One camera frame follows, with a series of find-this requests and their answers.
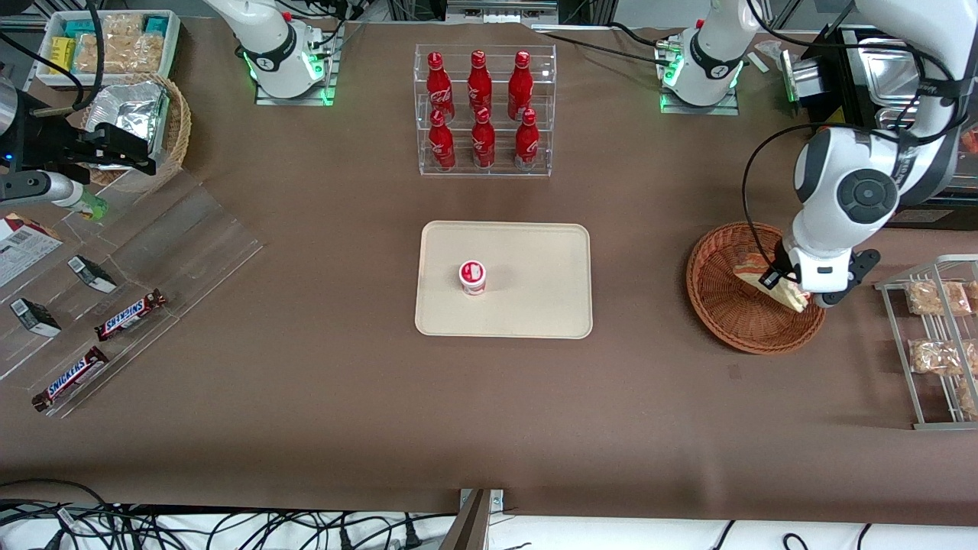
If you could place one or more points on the red white yogurt cup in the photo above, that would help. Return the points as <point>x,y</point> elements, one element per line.
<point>472,279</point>

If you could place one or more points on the yellow emergency stop box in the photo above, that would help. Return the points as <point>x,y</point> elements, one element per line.
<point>834,116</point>

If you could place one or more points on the aluminium frame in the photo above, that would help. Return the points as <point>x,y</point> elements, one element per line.
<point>497,8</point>

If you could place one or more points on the yellow snack box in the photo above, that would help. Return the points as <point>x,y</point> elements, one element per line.
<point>61,55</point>

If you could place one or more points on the flat brown wicker basket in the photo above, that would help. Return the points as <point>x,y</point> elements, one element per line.
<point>726,321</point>

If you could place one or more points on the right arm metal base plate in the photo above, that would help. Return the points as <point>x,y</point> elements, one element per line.
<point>294,101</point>

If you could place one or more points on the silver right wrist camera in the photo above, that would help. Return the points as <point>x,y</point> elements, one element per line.
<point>46,189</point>

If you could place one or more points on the triangle sandwich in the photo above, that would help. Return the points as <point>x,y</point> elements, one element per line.
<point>749,271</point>

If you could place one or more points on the clear acrylic display stand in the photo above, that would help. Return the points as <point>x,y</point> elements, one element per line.
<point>191,244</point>

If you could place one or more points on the clear bag of brown snacks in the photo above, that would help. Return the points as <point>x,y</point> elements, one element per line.
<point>936,357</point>
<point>936,298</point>
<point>973,294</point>
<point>969,397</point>

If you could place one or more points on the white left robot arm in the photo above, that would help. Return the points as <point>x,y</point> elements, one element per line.
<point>867,195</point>

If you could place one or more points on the small green white bottle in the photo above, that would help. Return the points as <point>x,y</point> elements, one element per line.
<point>93,206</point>

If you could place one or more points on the brown Snickers bar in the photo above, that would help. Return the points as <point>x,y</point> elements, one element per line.
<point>70,378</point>
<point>130,315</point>

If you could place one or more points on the silver metal box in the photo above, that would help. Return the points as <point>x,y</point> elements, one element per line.
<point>802,76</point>

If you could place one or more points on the teal snack box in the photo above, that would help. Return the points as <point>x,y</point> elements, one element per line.
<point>157,24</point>
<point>79,29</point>

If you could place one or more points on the silver foil bag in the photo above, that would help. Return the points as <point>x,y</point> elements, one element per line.
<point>130,103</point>

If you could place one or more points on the red cola bottle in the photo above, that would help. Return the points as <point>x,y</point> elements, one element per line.
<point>483,141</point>
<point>526,143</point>
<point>441,143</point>
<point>479,82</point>
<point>437,84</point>
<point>520,84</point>

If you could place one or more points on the small black white box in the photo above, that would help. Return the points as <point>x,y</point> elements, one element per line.
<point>92,273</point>
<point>34,316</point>

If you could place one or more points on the white plastic bin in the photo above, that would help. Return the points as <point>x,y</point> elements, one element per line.
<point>114,79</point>

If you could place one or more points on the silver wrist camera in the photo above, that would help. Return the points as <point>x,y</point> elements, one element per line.
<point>829,298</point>
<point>46,189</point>

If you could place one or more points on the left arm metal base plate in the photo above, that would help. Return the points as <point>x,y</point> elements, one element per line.
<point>699,110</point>

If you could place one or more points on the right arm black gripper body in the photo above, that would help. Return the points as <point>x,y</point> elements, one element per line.
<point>47,143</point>

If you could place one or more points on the beige plastic tray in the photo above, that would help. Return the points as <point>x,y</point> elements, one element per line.
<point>535,290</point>

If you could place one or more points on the red white carton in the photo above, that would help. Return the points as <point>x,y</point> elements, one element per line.
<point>23,252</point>

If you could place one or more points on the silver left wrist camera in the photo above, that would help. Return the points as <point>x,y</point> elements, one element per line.
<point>829,298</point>

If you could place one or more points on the grey metal camera post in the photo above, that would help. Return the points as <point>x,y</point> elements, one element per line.
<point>470,527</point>

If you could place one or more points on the deep tan wicker basket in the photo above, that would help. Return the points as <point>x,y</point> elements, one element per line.
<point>179,130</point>

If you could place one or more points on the clear plastic wrapper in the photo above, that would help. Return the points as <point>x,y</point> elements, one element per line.
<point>770,52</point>

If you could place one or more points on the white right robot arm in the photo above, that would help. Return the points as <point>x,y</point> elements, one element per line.
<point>267,46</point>

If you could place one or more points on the steel pan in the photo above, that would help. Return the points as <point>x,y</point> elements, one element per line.
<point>890,116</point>
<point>886,72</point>

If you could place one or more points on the clear cracker bag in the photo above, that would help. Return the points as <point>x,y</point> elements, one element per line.
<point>136,53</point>
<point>92,53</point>
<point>122,24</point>

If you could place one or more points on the clear acrylic bottle rack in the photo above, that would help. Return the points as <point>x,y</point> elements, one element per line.
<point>498,173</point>

